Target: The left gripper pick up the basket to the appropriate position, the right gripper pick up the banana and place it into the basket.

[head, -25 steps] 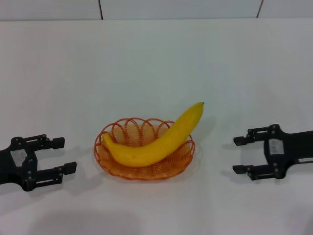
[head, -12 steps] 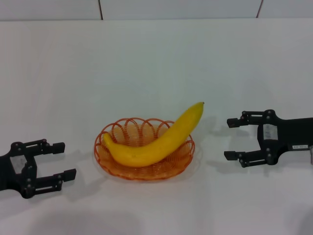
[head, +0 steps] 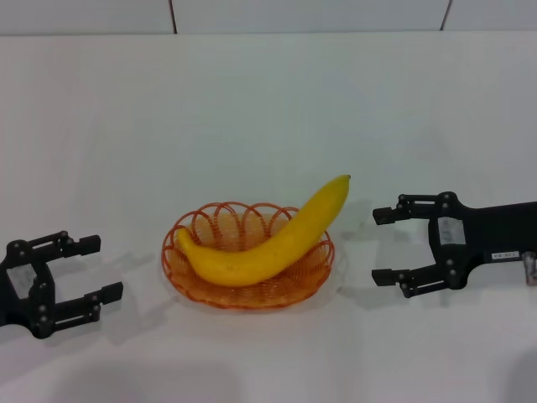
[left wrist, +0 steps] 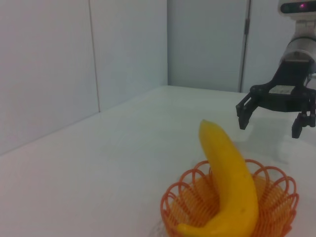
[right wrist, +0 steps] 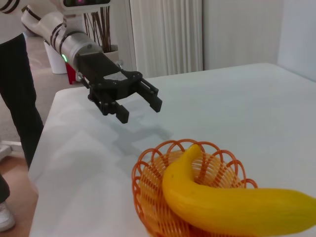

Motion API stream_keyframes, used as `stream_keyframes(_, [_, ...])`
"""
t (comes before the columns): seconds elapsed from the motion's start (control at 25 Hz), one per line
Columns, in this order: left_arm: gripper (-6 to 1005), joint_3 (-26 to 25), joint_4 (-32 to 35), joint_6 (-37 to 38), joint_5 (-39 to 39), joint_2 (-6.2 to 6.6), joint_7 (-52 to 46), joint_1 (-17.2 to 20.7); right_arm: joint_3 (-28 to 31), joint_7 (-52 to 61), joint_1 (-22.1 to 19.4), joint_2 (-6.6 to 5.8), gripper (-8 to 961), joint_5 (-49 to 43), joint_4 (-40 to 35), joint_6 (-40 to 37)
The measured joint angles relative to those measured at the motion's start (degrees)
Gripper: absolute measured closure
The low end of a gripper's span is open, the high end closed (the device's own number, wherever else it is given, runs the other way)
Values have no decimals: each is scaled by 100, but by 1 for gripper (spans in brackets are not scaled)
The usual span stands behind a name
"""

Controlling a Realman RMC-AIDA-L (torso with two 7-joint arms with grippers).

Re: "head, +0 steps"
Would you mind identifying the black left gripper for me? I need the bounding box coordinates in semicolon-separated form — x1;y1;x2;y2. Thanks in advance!
0;230;124;341

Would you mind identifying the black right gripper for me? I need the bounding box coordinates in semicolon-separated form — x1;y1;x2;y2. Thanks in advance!
371;191;537;300

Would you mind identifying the orange plastic wire basket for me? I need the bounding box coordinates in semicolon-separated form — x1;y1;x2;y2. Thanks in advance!
161;201;337;311

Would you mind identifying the yellow banana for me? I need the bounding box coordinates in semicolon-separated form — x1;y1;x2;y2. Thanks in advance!
178;174;352;288

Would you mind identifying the grey metal connector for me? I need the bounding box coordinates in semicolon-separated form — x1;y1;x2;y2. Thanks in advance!
521;250;537;287

